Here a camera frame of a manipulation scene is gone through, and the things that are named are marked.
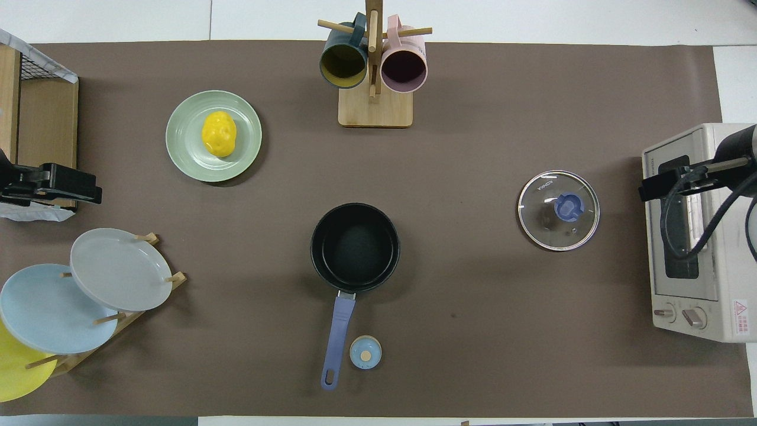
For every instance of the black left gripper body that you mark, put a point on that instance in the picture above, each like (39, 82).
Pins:
(71, 184)

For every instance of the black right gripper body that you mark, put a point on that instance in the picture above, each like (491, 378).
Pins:
(662, 184)

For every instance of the glass lid with blue knob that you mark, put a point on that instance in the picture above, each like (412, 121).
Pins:
(559, 210)

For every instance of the yellow potato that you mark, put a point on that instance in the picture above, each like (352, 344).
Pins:
(219, 134)

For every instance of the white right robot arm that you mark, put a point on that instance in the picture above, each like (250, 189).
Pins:
(739, 148)

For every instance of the grey plate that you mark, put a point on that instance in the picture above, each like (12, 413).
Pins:
(121, 269)

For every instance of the pale green plate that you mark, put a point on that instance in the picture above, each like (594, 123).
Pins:
(189, 154)

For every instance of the light blue plate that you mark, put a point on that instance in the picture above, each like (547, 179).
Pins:
(47, 310)

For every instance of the wooden plate rack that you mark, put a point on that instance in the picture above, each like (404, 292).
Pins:
(130, 319)

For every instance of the yellow plate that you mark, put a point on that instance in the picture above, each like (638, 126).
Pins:
(18, 373)

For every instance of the white translucent plastic item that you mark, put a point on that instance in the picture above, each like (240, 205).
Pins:
(35, 213)

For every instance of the beige toaster oven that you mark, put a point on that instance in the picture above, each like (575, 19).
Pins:
(709, 296)

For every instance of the white patterned plastic sheet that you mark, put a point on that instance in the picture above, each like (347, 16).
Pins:
(44, 61)

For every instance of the brown table mat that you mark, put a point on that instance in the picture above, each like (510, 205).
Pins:
(473, 148)

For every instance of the pink mug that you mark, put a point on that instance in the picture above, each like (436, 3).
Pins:
(404, 68)

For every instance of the wooden mug tree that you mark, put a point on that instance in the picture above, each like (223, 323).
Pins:
(375, 109)

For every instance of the dark teal mug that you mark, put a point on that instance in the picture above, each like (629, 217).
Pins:
(343, 62)

